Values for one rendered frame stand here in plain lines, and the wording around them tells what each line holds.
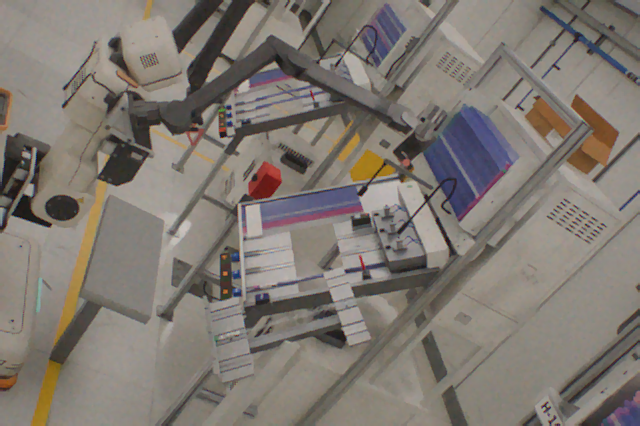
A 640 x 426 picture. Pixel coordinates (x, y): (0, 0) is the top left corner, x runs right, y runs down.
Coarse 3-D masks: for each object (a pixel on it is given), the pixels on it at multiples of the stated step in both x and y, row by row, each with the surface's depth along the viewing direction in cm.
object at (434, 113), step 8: (432, 104) 216; (408, 112) 212; (424, 112) 215; (432, 112) 215; (440, 112) 215; (408, 120) 211; (416, 120) 212; (424, 120) 216; (432, 120) 214; (440, 120) 215
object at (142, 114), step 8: (128, 96) 202; (136, 104) 199; (144, 104) 198; (152, 104) 200; (136, 112) 198; (144, 112) 198; (152, 112) 199; (136, 120) 198; (144, 120) 199; (152, 120) 200; (160, 120) 201; (136, 128) 197; (144, 128) 202; (136, 136) 199
